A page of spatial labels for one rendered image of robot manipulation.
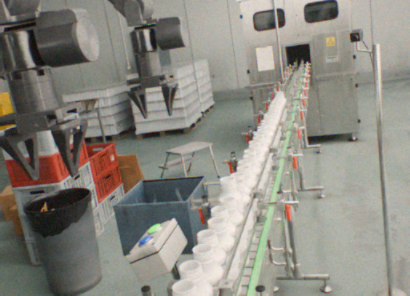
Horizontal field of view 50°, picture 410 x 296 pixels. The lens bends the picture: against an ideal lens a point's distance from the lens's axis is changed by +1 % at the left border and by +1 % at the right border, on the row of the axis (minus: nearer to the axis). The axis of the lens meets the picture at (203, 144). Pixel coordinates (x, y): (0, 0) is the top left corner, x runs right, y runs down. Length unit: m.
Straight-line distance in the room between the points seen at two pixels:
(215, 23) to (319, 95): 6.15
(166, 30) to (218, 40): 10.55
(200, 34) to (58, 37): 11.09
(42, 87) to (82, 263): 2.59
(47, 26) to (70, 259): 2.60
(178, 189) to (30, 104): 1.44
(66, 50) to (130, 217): 1.25
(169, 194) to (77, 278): 1.34
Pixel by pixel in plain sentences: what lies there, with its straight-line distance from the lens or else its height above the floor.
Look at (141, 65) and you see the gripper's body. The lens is 1.03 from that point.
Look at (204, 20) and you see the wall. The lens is 11.62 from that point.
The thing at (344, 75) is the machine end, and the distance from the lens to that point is 5.80.
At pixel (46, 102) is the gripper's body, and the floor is 1.47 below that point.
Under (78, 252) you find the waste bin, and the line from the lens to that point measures 3.11.
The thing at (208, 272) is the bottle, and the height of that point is 1.13.
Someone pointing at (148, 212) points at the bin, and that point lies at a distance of 1.74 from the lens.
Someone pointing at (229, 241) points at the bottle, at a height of 1.12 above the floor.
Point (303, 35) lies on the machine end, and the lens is 5.79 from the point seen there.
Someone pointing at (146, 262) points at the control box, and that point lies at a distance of 0.98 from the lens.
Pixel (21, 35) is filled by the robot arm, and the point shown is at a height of 1.56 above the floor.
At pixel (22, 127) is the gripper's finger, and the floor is 1.44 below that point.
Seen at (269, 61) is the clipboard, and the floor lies 1.17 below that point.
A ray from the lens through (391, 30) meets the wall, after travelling 11.43.
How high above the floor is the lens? 1.51
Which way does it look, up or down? 13 degrees down
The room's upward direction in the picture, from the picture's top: 9 degrees counter-clockwise
